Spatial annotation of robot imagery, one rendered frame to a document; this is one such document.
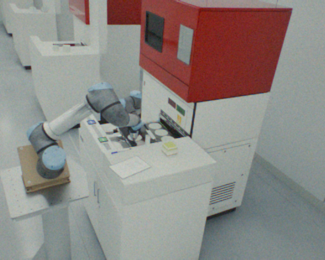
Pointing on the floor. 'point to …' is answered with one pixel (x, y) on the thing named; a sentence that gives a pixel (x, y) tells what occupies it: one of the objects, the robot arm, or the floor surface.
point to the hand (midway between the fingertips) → (134, 139)
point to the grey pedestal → (55, 236)
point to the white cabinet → (144, 218)
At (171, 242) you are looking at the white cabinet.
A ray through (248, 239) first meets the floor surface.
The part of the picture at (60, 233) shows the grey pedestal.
